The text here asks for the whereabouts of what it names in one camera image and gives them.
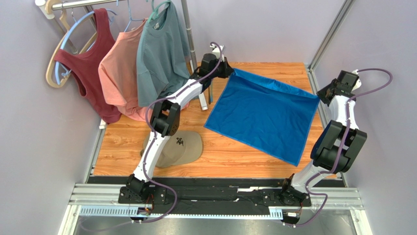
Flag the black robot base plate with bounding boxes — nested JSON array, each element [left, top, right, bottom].
[[117, 185, 312, 207]]

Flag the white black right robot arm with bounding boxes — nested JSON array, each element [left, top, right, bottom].
[[282, 70, 367, 195]]

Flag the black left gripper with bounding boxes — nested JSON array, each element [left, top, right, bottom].
[[209, 57, 234, 80]]

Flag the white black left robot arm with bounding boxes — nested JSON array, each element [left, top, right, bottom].
[[124, 47, 234, 196]]

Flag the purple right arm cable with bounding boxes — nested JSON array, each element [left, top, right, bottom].
[[282, 68, 394, 228]]

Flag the light blue clothes hanger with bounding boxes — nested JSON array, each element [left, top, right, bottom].
[[46, 11, 98, 88]]

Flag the maroon tank top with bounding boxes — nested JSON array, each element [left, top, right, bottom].
[[54, 8, 121, 124]]

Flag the blue cloth napkin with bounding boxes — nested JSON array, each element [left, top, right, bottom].
[[204, 69, 320, 166]]

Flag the teal t-shirt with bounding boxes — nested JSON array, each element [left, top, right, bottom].
[[136, 0, 190, 107]]

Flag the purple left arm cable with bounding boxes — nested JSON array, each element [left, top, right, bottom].
[[135, 42, 224, 224]]

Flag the metal clothes rack pole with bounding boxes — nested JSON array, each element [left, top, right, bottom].
[[34, 0, 197, 69]]

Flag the white clothes rack foot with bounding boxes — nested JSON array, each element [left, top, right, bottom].
[[199, 93, 208, 111]]

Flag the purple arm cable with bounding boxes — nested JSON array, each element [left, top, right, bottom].
[[282, 68, 394, 228], [135, 42, 224, 224]]

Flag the pink t-shirt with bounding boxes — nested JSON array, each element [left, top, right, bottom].
[[98, 22, 150, 121]]

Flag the aluminium frame rail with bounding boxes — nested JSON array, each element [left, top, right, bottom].
[[59, 184, 372, 235]]

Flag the beige baseball cap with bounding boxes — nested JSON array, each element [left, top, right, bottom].
[[141, 130, 203, 168]]

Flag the teal clothes hanger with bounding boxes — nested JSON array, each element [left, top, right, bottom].
[[147, 0, 171, 23]]

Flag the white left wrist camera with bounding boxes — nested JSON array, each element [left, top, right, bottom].
[[210, 43, 225, 62]]

